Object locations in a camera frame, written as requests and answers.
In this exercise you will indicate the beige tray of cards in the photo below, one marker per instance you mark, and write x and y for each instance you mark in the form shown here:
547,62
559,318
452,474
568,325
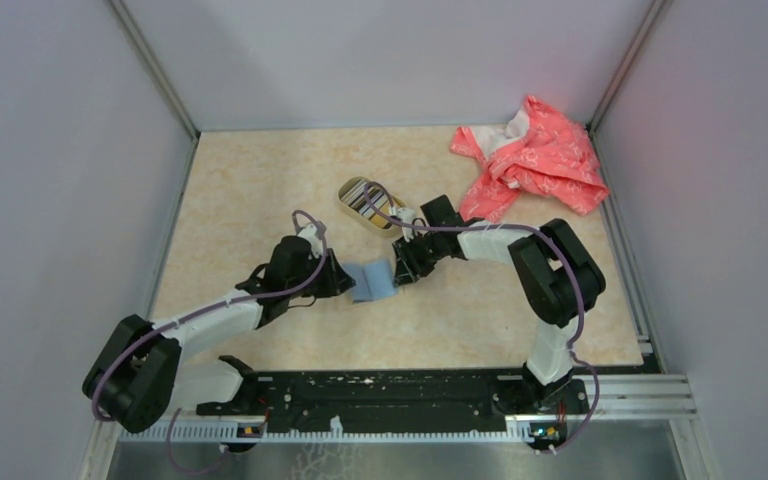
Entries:
352,198

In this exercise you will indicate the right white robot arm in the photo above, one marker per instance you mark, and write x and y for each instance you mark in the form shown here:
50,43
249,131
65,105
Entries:
560,279

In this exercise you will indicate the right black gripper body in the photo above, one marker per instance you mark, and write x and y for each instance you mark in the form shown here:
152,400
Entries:
418,241

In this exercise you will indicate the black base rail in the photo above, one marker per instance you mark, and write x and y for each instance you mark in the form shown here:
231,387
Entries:
394,401

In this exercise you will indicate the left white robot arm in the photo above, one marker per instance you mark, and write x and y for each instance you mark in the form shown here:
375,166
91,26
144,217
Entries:
143,371

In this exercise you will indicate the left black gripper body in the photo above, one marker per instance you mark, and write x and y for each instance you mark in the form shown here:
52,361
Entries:
325,282

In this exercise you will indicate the beige card holder wallet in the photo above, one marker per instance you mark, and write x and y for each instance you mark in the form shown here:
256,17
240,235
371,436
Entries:
373,281

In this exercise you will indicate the pink crumpled cloth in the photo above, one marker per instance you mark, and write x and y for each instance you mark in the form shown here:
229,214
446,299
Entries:
540,151

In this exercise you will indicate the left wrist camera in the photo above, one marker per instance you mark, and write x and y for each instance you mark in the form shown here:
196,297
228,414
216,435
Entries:
314,234

